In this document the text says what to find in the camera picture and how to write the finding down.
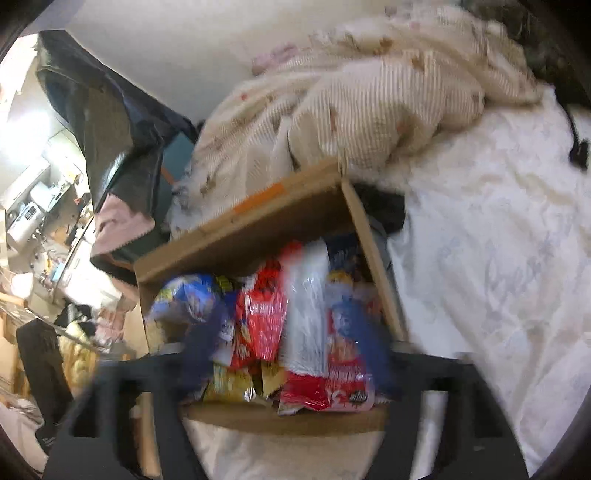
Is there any black plastic bag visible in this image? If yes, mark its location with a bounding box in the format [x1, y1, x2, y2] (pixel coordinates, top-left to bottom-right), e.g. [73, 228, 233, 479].
[35, 29, 199, 211]

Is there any yellow chip bag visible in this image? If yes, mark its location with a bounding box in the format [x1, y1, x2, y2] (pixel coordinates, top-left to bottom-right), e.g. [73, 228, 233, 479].
[202, 362, 287, 403]

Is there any pink 35 snack packet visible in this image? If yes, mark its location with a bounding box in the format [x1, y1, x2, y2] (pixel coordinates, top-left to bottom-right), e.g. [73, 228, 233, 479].
[277, 311, 375, 415]

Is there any brown cardboard box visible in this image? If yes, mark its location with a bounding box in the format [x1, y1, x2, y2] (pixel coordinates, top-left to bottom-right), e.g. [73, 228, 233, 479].
[133, 158, 410, 437]

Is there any pink towel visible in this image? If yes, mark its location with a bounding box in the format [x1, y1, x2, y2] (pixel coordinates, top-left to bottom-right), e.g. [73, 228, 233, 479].
[91, 193, 155, 256]

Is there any white red chicken snack bag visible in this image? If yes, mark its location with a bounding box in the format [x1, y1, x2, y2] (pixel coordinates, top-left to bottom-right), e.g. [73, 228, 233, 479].
[279, 239, 329, 377]

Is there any checkered beige quilt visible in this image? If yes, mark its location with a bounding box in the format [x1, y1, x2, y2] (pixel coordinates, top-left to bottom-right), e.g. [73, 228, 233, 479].
[167, 5, 541, 237]

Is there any white floral bed sheet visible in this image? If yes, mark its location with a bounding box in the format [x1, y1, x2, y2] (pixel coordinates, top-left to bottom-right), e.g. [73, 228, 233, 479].
[184, 85, 591, 480]

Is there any blue white snack bag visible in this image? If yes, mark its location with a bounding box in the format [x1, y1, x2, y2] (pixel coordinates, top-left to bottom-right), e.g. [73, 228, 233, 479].
[144, 274, 239, 367]

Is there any dark camouflage garment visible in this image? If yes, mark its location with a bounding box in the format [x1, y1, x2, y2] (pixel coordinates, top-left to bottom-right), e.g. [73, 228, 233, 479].
[460, 1, 590, 171]

